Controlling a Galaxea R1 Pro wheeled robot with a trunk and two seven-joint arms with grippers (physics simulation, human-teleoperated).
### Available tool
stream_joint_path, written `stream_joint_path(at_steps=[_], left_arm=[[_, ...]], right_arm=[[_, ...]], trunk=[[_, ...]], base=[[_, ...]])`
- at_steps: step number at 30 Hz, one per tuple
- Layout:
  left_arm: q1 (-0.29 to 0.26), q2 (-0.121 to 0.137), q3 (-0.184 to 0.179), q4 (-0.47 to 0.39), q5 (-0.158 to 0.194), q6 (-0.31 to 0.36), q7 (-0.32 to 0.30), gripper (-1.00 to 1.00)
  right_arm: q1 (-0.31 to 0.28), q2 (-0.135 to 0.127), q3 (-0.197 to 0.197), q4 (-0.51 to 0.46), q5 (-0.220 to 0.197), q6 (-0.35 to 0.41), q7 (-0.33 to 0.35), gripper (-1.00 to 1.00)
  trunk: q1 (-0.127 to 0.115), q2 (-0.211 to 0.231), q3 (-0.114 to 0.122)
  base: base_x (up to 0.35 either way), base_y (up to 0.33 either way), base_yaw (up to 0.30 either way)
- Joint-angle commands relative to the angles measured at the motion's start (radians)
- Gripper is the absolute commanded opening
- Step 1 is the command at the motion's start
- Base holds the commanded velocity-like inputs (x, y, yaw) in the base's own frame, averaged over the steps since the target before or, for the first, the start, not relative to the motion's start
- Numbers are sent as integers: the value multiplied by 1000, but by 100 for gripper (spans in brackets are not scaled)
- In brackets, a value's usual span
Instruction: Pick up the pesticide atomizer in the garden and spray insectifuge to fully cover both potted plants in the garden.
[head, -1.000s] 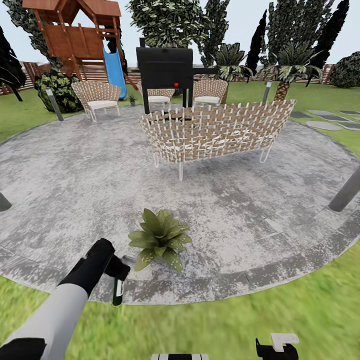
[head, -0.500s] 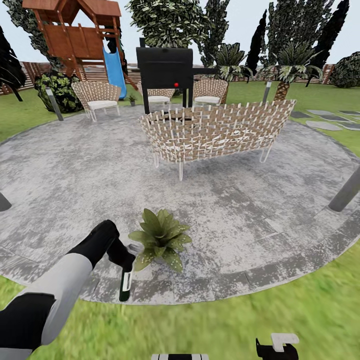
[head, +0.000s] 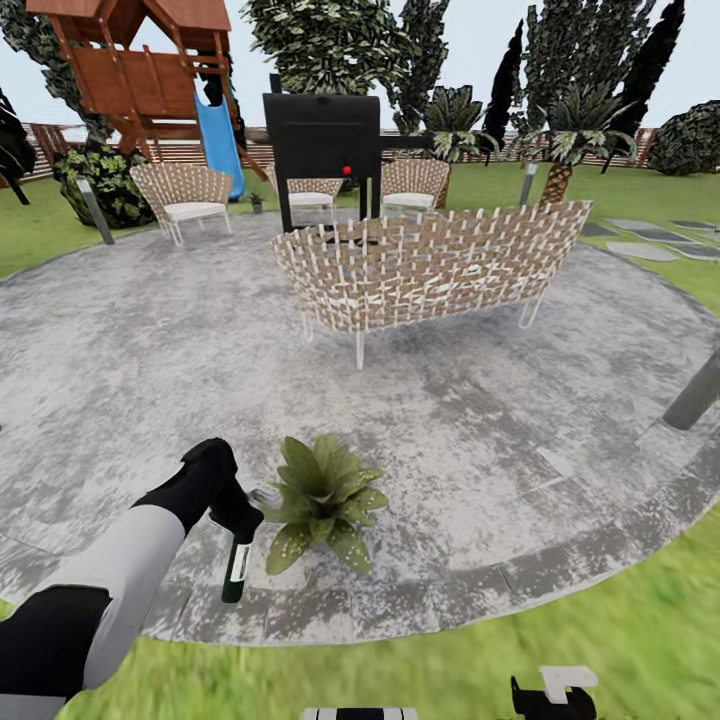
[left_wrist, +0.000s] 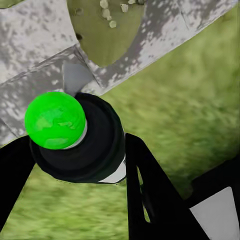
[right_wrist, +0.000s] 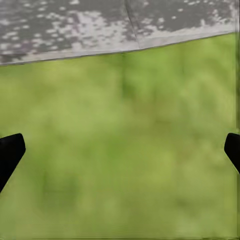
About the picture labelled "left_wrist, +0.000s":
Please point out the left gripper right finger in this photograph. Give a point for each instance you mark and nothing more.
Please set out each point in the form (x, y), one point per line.
(174, 219)

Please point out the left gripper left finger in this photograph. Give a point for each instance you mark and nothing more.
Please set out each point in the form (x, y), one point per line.
(16, 164)

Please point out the insectifuge atomizer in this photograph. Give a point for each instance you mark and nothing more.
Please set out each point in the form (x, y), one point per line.
(75, 136)

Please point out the pot plant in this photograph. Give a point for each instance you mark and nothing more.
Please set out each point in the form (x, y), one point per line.
(105, 29)

